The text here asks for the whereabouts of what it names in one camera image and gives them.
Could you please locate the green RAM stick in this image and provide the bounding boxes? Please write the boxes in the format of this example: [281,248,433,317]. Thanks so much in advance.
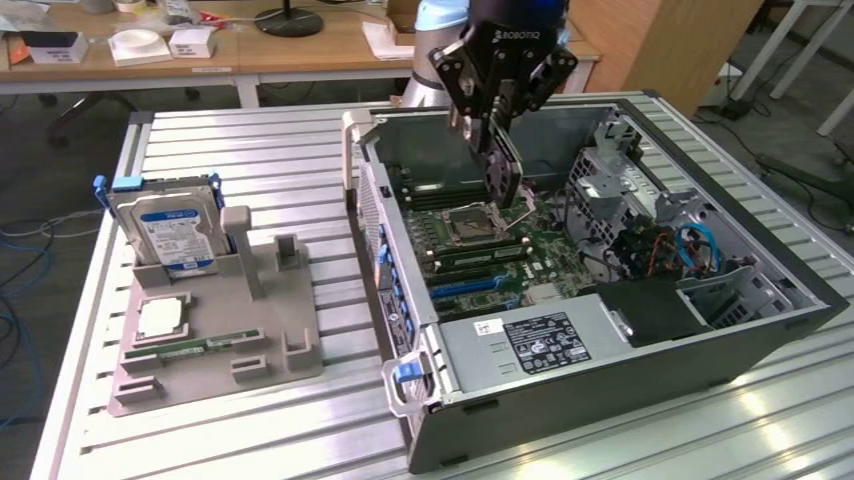
[122,327,262,359]

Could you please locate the brown cardboard box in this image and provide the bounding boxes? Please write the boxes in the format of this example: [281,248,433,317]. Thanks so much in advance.
[385,0,428,35]

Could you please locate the hard drive with blue label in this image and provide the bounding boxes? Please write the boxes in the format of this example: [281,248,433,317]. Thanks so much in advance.
[92,172,225,266]

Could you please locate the hard disk blue label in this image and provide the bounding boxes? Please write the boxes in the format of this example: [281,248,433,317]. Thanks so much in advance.
[105,192,221,279]

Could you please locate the blue expansion slot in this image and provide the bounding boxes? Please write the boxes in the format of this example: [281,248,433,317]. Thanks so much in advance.
[428,277,512,299]

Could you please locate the perforated metal disk bay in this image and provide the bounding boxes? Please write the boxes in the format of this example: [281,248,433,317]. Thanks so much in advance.
[564,118,669,251]

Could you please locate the blue wire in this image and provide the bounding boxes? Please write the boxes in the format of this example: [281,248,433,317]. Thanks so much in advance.
[672,223,727,277]

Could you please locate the black floor stand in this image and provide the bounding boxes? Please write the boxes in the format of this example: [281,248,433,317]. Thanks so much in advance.
[752,152,854,204]

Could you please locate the black plastic duct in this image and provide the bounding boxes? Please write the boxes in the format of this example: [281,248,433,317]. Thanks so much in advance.
[595,278,716,350]

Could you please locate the white labelled box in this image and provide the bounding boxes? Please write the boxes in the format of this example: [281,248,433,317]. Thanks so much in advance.
[166,27,218,60]

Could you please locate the open black PC case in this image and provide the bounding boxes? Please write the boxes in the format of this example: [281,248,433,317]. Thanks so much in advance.
[339,97,852,476]

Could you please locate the green motherboard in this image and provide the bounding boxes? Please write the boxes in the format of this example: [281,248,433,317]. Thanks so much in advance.
[385,164,601,321]

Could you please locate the silver CPU chip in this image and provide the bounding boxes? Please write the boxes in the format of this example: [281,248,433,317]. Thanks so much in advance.
[136,298,189,342]

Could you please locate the white box black lid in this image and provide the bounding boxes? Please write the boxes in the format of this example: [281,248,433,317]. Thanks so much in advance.
[18,30,90,65]

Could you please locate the green GPU card black cooler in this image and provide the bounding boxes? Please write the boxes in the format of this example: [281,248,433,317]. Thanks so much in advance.
[444,104,527,210]

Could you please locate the grey metal disk bay bracket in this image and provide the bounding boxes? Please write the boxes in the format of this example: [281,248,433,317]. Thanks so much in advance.
[673,263,794,331]

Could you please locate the silver socket cover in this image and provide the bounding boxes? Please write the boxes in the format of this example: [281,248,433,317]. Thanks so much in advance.
[503,183,541,229]

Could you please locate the grey power supply unit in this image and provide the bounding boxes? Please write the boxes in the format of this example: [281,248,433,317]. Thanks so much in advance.
[436,294,632,392]

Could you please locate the white round holder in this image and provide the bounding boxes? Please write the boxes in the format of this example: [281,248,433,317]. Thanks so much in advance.
[108,28,173,67]

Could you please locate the white table frame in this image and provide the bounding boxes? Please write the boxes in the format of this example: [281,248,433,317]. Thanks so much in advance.
[726,0,854,136]

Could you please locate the grey printed parts rack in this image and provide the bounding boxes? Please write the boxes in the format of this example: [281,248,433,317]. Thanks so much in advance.
[105,204,327,419]

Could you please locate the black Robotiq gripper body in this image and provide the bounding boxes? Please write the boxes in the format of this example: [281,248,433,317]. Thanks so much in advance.
[463,0,569,97]

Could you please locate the wooden desk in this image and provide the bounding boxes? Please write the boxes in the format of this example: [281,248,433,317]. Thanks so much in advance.
[0,0,601,96]

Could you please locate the black monitor stand base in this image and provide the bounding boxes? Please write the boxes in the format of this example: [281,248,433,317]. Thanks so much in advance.
[254,0,325,38]

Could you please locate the white paper stack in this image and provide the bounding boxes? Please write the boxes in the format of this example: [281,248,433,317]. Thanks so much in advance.
[361,19,419,61]

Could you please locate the long black expansion slot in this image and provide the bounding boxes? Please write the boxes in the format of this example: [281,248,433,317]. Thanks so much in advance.
[425,267,507,287]

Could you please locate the CPU socket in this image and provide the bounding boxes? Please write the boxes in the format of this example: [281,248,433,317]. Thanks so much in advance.
[444,203,513,247]

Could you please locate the wooden cabinet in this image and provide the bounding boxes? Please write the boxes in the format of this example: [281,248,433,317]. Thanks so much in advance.
[585,0,767,109]

